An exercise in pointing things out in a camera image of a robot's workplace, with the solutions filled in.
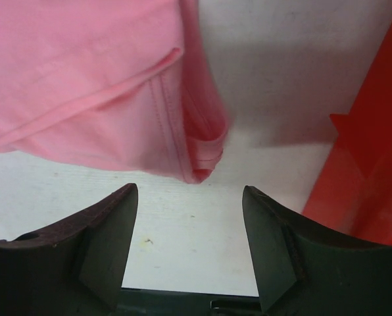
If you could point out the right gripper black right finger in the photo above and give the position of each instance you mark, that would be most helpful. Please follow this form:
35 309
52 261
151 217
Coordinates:
304 268

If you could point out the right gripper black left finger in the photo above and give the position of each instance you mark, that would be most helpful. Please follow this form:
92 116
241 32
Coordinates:
74 266

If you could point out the pink t shirt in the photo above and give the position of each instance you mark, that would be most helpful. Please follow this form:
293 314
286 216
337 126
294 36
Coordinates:
113 85

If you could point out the red plastic bin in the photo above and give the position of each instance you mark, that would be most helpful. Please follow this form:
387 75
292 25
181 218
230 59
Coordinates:
353 193

